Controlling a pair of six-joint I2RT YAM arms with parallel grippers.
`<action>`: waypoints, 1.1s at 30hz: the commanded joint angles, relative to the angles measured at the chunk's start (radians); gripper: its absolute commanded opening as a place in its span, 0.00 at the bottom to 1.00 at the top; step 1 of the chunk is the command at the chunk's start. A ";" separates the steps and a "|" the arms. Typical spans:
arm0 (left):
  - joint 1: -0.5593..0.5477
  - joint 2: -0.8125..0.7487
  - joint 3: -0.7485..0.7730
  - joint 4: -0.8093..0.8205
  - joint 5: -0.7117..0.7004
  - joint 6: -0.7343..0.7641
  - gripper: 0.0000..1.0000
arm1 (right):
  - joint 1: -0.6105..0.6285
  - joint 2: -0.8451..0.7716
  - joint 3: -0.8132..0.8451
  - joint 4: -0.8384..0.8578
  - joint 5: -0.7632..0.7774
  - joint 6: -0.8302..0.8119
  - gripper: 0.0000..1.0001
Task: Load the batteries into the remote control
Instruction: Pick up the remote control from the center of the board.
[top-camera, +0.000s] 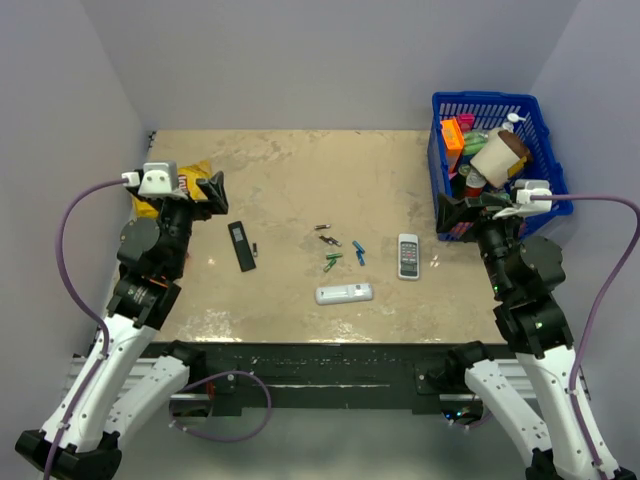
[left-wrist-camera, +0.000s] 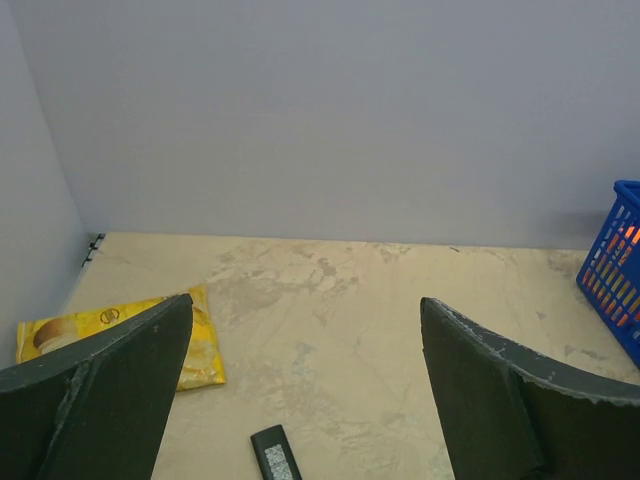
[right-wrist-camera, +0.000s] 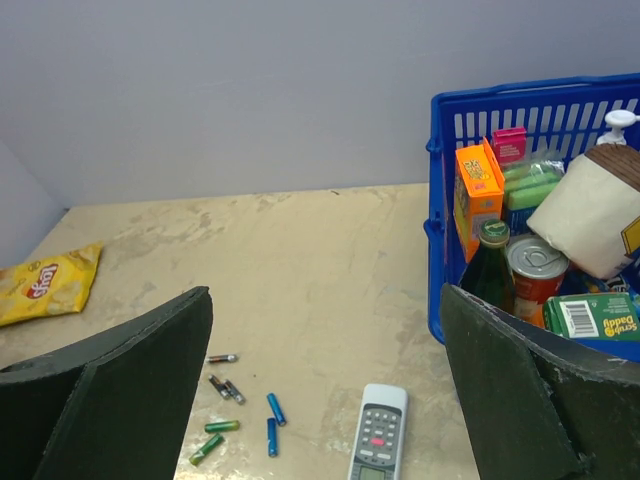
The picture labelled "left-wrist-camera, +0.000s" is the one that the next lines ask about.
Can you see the black remote control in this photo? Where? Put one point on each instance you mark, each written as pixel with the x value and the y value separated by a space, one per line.
pixel 274 455

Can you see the yellow Lays chips bag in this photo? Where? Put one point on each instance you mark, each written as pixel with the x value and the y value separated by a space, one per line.
pixel 203 364

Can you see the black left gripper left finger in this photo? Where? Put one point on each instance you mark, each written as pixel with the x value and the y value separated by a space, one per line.
pixel 97 408

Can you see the blue plastic basket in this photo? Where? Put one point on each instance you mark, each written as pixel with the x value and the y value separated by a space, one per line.
pixel 609 277

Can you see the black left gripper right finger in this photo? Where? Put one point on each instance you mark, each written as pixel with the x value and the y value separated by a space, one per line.
pixel 509 412

